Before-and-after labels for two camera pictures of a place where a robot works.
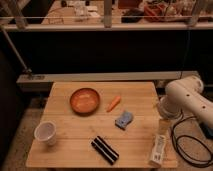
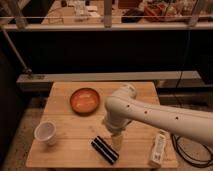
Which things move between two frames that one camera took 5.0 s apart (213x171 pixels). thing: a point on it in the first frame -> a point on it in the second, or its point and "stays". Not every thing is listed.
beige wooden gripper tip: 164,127 -> 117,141
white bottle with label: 158,148 stays
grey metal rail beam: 42,82 stays
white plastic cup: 46,131 stays
